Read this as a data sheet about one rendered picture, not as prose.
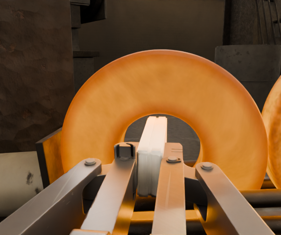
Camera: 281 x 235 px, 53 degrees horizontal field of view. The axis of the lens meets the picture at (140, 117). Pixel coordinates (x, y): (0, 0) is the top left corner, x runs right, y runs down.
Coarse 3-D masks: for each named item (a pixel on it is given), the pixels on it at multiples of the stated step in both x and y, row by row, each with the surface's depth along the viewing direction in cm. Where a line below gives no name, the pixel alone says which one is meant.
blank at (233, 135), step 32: (128, 64) 20; (160, 64) 19; (192, 64) 19; (96, 96) 20; (128, 96) 20; (160, 96) 20; (192, 96) 19; (224, 96) 19; (64, 128) 21; (96, 128) 21; (192, 128) 20; (224, 128) 20; (256, 128) 19; (64, 160) 22; (224, 160) 20; (256, 160) 20
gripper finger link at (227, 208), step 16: (208, 176) 14; (224, 176) 14; (208, 192) 13; (224, 192) 12; (208, 208) 13; (224, 208) 11; (240, 208) 11; (208, 224) 13; (224, 224) 11; (240, 224) 10; (256, 224) 10
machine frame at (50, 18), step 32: (0, 0) 37; (32, 0) 38; (64, 0) 40; (0, 32) 37; (32, 32) 39; (64, 32) 41; (0, 64) 38; (32, 64) 40; (64, 64) 42; (0, 96) 39; (32, 96) 41; (64, 96) 43; (0, 128) 39; (32, 128) 41
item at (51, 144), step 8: (48, 136) 21; (56, 136) 22; (40, 144) 19; (48, 144) 20; (56, 144) 22; (40, 152) 20; (48, 152) 20; (56, 152) 21; (40, 160) 20; (48, 160) 20; (56, 160) 21; (40, 168) 20; (48, 168) 20; (56, 168) 21; (48, 176) 20; (56, 176) 21; (48, 184) 20
